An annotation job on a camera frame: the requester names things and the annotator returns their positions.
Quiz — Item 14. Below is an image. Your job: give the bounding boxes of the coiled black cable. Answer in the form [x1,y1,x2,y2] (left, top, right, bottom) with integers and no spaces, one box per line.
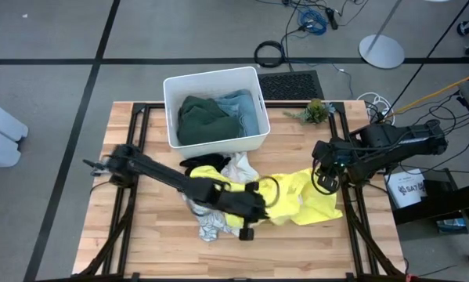
[253,40,287,69]

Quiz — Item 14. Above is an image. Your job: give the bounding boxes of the grey round-base lamp stand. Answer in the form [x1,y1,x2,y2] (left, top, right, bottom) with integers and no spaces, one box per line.
[358,0,406,71]

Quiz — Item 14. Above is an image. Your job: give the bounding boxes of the light blue denim jeans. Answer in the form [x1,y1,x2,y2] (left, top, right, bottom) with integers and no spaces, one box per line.
[214,89,261,138]

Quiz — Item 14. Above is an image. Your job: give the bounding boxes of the black garment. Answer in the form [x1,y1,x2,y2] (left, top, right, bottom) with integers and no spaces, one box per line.
[179,153,232,177]

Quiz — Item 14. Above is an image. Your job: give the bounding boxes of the coiled white cable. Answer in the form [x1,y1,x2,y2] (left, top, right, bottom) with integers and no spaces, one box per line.
[357,92,395,126]

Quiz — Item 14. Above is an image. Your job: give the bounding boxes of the black equipment cart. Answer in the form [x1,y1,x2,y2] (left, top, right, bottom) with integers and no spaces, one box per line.
[390,168,469,236]

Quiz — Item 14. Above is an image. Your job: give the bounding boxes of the coiled blue cable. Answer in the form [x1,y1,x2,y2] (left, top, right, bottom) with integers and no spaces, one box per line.
[296,8,329,36]

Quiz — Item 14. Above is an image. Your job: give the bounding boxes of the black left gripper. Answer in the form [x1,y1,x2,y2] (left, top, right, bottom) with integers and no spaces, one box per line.
[218,180,270,240]

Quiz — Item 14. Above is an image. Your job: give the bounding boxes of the small artificial green plant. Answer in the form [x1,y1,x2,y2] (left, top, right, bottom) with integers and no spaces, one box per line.
[283,97,336,125]

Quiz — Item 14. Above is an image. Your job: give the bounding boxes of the white perforated plastic basket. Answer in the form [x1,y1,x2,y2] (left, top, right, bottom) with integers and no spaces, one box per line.
[162,65,272,157]

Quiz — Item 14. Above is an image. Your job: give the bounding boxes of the yellow shirt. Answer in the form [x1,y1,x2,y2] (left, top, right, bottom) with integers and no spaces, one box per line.
[189,164,344,230]

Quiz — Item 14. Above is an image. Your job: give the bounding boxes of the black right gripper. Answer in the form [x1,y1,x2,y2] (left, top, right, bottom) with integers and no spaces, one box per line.
[311,139,352,196]

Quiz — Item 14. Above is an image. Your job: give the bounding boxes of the black power adapter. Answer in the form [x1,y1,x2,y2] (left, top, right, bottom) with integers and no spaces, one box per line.
[325,6,340,31]

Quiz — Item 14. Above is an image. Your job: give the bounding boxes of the thin black cable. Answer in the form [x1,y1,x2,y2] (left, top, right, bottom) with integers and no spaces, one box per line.
[382,0,469,118]

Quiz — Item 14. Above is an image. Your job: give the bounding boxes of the black left wrist cable loop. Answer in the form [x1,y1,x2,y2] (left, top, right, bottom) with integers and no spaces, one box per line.
[257,175,281,208]

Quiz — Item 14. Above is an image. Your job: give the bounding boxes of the white printed box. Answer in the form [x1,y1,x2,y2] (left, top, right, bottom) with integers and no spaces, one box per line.
[385,168,429,209]

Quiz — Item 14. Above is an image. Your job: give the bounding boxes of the blue flat box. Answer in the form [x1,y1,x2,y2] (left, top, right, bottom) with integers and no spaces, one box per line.
[436,218,468,235]

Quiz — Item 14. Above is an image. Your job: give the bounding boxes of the yellow pole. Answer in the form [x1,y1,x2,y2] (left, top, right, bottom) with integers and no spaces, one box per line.
[382,71,469,118]

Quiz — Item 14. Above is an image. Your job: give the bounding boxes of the black aluminium table frame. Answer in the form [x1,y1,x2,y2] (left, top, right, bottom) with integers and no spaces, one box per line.
[75,100,407,282]

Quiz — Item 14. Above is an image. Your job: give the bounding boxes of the black grid floor mat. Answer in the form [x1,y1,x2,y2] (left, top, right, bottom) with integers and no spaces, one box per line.
[257,70,325,101]

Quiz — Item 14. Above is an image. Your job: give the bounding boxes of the white patterned shirt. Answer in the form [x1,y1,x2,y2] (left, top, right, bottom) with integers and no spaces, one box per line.
[181,191,235,243]

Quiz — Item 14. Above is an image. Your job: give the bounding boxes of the dark green sweatshirt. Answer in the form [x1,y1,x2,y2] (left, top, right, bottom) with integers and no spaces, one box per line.
[176,95,245,146]

